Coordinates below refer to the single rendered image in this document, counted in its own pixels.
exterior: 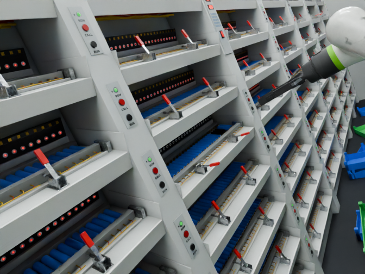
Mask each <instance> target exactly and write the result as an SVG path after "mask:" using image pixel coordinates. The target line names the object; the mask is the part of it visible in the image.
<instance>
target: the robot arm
mask: <svg viewBox="0 0 365 274"><path fill-rule="evenodd" d="M325 33H326V37H327V39H328V41H329V42H330V43H331V45H330V46H328V47H327V48H325V49H323V50H320V51H318V50H317V49H316V48H315V49H314V52H315V54H314V55H313V56H312V58H311V60H310V61H308V62H307V63H305V64H303V65H302V67H301V69H302V71H303V73H298V74H296V75H295V76H294V77H292V78H291V79H290V80H289V81H287V82H285V83H284V84H282V85H279V87H277V88H276V89H273V90H271V91H270V92H268V93H266V94H265V95H263V96H261V97H260V98H259V99H258V102H259V104H260V105H261V106H262V105H264V104H266V103H268V102H269V101H271V100H273V99H275V98H277V97H278V96H280V95H282V94H284V93H285V92H287V91H289V90H290V89H294V88H295V87H297V86H298V85H302V84H303V83H304V82H305V80H306V79H307V80H308V81H309V82H310V83H314V82H316V81H318V80H320V79H322V78H324V79H327V78H329V77H331V78H333V75H334V74H336V73H337V72H339V71H341V70H343V69H345V68H347V67H349V66H351V65H353V64H355V63H358V62H360V61H364V60H365V11H364V10H363V9H361V8H358V7H346V8H343V9H340V10H339V11H337V12H335V13H334V14H333V15H332V16H331V17H330V19H329V20H328V22H327V24H326V28H325Z"/></svg>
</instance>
